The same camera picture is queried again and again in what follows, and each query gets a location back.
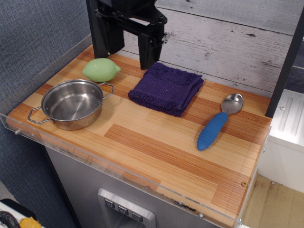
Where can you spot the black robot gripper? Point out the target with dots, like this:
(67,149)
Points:
(139,17)

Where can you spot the blue handled metal spoon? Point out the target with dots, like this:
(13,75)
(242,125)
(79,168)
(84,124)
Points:
(232,104)

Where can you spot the purple folded cloth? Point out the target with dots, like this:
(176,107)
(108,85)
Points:
(166,89)

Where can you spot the green plastic lemon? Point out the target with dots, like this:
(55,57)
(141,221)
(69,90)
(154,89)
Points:
(101,70)

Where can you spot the stainless steel pot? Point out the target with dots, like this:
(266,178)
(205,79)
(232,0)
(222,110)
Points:
(74,104)

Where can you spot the clear acrylic table guard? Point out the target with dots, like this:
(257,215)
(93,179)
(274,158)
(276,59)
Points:
(158,154)

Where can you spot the grey toy fridge cabinet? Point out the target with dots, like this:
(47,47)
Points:
(82,182)

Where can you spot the silver dispenser button panel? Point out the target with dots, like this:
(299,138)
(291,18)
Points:
(119,212)

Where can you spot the white toy sink unit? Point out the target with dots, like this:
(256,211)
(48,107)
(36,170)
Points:
(282,157)

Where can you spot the yellow object bottom left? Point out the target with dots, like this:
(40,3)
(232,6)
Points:
(29,223)

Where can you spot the black left vertical post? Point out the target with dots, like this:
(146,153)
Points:
(97,40)

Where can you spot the black vertical post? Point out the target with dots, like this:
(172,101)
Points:
(97,40)
(287,66)

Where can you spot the black right vertical post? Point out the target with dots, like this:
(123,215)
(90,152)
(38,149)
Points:
(287,66)

